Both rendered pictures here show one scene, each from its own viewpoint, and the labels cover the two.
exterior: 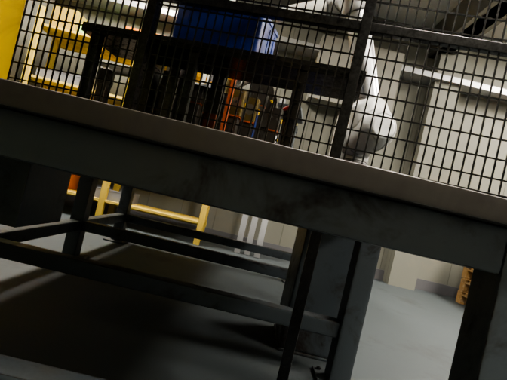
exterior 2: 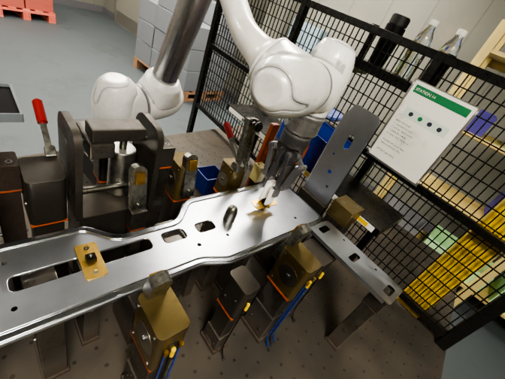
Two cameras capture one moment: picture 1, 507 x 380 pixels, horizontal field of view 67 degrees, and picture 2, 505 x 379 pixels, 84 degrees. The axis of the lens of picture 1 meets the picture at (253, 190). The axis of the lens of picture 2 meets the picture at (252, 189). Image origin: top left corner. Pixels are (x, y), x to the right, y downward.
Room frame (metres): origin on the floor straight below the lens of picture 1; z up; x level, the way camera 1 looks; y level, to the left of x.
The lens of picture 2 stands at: (2.34, 0.60, 1.51)
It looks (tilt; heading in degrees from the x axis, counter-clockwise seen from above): 33 degrees down; 208
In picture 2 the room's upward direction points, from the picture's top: 23 degrees clockwise
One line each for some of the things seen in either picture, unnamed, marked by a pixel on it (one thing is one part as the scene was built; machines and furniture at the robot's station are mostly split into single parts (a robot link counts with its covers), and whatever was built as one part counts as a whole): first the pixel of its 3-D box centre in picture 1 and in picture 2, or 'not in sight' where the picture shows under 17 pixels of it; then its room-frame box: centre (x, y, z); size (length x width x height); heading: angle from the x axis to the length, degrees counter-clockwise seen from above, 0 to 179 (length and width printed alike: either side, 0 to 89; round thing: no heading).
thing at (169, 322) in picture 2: not in sight; (153, 362); (2.13, 0.45, 0.87); 0.12 x 0.07 x 0.35; 81
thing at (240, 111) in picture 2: (223, 62); (303, 156); (1.24, 0.19, 1.02); 0.90 x 0.22 x 0.03; 81
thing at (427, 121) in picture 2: not in sight; (416, 133); (1.17, 0.51, 1.30); 0.23 x 0.02 x 0.31; 81
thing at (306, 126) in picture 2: not in sight; (303, 120); (1.70, 0.32, 1.30); 0.09 x 0.09 x 0.06
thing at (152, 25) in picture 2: not in sight; (185, 41); (-0.56, -2.84, 0.60); 1.17 x 0.78 x 1.20; 90
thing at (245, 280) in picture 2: not in sight; (230, 317); (1.93, 0.47, 0.84); 0.10 x 0.05 x 0.29; 81
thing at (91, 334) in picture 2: not in sight; (87, 298); (2.16, 0.23, 0.84); 0.07 x 0.04 x 0.29; 81
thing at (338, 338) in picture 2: (99, 102); (357, 318); (1.61, 0.72, 0.84); 0.05 x 0.05 x 0.29; 81
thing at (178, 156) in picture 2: (246, 136); (170, 205); (1.85, 0.09, 0.88); 0.11 x 0.07 x 0.37; 81
